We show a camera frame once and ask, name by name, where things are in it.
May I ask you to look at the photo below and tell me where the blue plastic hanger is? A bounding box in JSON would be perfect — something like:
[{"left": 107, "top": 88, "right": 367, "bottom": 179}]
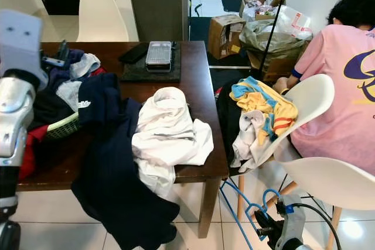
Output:
[{"left": 220, "top": 177, "right": 282, "bottom": 242}]

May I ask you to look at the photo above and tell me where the navy blue garment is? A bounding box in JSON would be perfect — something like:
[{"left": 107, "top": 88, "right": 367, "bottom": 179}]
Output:
[{"left": 70, "top": 73, "right": 179, "bottom": 250}]

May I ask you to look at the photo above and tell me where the grey cloth garment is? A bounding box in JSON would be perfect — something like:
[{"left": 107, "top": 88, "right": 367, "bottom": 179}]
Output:
[{"left": 56, "top": 51, "right": 101, "bottom": 113}]

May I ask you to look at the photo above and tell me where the white plastic chair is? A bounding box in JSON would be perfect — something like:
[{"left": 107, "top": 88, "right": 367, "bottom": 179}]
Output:
[
  {"left": 234, "top": 74, "right": 336, "bottom": 221},
  {"left": 278, "top": 156, "right": 375, "bottom": 250},
  {"left": 76, "top": 0, "right": 131, "bottom": 42}
]

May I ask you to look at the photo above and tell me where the green woven laundry basket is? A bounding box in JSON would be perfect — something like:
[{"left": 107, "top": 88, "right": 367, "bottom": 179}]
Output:
[{"left": 44, "top": 111, "right": 81, "bottom": 141}]

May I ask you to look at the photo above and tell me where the black flat phone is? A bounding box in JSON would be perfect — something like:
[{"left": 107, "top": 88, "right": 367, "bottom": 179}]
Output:
[{"left": 118, "top": 42, "right": 150, "bottom": 64}]

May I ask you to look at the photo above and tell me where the black table mat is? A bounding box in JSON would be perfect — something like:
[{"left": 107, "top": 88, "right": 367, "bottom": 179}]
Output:
[{"left": 120, "top": 44, "right": 182, "bottom": 83}]

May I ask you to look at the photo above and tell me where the grey white garment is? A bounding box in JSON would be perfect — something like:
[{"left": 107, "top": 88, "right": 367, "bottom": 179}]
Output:
[{"left": 230, "top": 109, "right": 273, "bottom": 173}]

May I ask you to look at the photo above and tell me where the red cloth garment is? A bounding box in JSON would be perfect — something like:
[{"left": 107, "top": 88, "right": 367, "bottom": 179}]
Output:
[{"left": 19, "top": 124, "right": 50, "bottom": 180}]

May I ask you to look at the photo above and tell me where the silver metal device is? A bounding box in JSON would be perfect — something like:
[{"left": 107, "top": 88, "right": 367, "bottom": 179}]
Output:
[{"left": 145, "top": 40, "right": 173, "bottom": 73}]

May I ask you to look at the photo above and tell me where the yellow and blue garment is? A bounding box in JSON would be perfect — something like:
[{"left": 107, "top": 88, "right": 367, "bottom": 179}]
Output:
[{"left": 230, "top": 76, "right": 299, "bottom": 145}]

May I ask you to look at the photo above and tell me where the white crumpled garment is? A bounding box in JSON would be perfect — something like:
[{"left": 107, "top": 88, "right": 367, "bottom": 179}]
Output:
[{"left": 132, "top": 86, "right": 214, "bottom": 199}]

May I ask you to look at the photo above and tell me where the dark wooden table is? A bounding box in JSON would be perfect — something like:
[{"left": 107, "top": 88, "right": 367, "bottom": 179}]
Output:
[{"left": 16, "top": 40, "right": 229, "bottom": 239}]

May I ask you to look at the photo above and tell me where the person in pink shirt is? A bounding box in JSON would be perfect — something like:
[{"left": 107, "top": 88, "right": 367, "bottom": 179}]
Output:
[{"left": 272, "top": 0, "right": 375, "bottom": 174}]

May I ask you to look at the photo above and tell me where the closed cardboard box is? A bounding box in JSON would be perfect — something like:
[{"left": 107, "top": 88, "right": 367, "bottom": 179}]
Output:
[{"left": 208, "top": 15, "right": 247, "bottom": 59}]

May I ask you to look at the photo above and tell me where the grey green plastic bag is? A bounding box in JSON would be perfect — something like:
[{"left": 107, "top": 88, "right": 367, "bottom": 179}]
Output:
[{"left": 239, "top": 19, "right": 311, "bottom": 75}]

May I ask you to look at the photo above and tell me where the black thin pole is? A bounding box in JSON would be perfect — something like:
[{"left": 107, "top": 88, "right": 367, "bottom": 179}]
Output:
[{"left": 261, "top": 0, "right": 294, "bottom": 80}]

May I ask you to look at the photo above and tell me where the white bag with red print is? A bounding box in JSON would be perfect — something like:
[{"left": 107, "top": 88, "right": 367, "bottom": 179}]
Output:
[{"left": 275, "top": 5, "right": 314, "bottom": 40}]

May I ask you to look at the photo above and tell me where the open cardboard box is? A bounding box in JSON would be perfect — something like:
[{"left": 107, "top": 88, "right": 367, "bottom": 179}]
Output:
[{"left": 239, "top": 0, "right": 285, "bottom": 22}]

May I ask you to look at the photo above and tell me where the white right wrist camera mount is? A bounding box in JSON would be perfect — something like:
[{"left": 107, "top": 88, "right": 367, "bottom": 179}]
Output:
[{"left": 275, "top": 194, "right": 306, "bottom": 250}]

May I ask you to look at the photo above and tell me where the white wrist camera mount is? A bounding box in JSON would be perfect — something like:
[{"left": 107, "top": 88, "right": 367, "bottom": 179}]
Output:
[
  {"left": 275, "top": 194, "right": 306, "bottom": 250},
  {"left": 0, "top": 9, "right": 49, "bottom": 90}
]

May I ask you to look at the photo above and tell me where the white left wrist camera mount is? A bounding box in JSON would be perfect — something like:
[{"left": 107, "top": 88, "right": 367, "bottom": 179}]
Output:
[{"left": 0, "top": 9, "right": 49, "bottom": 90}]

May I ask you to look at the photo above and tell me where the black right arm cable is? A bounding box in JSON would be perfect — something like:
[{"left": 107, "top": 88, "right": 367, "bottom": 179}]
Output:
[{"left": 293, "top": 202, "right": 342, "bottom": 250}]

